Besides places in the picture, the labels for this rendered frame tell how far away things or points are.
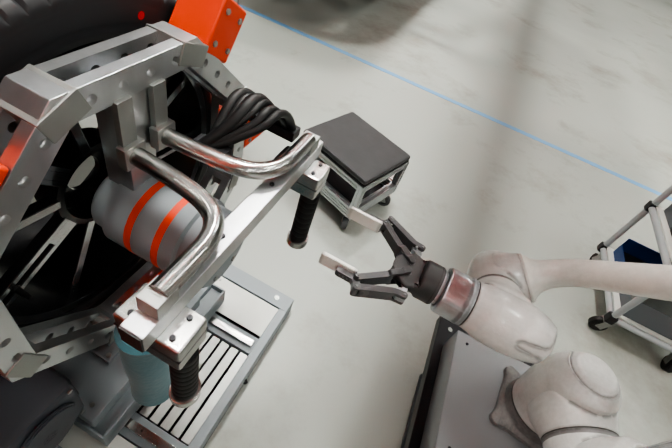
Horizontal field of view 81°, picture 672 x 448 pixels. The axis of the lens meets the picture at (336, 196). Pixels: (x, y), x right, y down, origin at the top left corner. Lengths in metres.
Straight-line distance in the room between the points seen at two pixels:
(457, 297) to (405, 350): 0.96
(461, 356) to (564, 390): 0.30
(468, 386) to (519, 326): 0.50
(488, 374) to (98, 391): 1.03
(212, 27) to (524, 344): 0.70
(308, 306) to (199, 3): 1.22
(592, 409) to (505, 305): 0.39
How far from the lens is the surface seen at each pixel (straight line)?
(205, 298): 1.43
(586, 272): 0.89
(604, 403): 1.08
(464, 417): 1.19
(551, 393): 1.09
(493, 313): 0.74
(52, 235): 0.77
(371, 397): 1.55
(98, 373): 1.28
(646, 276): 0.85
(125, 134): 0.58
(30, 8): 0.57
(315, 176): 0.67
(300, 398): 1.49
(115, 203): 0.68
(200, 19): 0.67
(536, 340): 0.77
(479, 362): 1.28
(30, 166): 0.52
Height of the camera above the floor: 1.39
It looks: 43 degrees down
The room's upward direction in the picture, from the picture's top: 20 degrees clockwise
